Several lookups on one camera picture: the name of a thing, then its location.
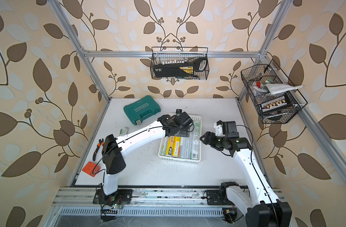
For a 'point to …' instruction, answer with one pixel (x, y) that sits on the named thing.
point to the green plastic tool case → (142, 109)
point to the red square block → (89, 167)
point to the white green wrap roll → (195, 141)
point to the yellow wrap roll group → (167, 146)
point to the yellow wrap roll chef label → (174, 146)
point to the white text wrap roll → (184, 147)
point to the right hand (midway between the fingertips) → (204, 140)
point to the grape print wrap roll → (123, 131)
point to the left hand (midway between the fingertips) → (184, 132)
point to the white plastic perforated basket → (161, 152)
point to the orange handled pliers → (101, 142)
